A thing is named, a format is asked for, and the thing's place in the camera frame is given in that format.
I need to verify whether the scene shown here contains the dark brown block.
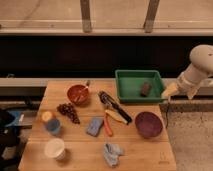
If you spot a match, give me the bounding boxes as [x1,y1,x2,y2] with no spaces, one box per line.
[140,82,152,97]

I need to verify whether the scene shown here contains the green plastic tray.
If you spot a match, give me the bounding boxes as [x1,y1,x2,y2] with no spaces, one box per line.
[115,70,164,103]

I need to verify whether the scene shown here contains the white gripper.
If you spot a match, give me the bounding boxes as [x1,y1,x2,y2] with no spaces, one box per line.
[161,73,200,100]

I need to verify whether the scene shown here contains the wooden table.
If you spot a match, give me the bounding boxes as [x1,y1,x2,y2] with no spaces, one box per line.
[19,79,176,171]

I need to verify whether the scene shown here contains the black dish brush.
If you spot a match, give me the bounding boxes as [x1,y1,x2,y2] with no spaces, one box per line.
[98,91,132,123]

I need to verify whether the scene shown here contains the orange carrot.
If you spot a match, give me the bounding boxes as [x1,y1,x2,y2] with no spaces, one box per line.
[104,116,113,136]

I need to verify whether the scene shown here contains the orange bowl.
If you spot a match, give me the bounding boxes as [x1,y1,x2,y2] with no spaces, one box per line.
[67,84,89,105]

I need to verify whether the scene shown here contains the bunch of dark grapes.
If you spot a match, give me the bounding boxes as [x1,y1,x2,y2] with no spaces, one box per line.
[57,103,80,124]

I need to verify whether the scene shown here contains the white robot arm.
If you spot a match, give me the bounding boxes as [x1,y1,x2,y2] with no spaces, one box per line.
[161,45,213,100]

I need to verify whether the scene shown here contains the dark equipment at left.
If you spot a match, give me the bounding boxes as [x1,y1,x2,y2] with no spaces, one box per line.
[0,108,21,171]

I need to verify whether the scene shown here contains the blue grey cloth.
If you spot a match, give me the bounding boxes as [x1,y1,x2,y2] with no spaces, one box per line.
[103,143,124,167]

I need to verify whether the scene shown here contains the white paper cup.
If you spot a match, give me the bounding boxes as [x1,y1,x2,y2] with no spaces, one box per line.
[44,138,66,160]

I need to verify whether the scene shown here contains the purple bowl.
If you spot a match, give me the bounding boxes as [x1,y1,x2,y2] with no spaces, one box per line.
[135,111,163,138]

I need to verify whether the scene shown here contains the blue sponge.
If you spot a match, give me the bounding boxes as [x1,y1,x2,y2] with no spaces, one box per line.
[86,117,103,137]

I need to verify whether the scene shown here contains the orange yellow ball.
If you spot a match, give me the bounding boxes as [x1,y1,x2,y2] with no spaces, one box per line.
[41,111,55,122]

